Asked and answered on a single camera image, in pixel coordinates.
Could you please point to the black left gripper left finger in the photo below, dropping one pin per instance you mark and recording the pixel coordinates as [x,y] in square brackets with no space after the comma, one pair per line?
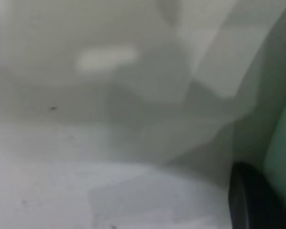
[255,202]

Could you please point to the green round plate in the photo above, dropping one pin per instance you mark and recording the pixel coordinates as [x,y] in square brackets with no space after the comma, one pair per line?
[283,148]

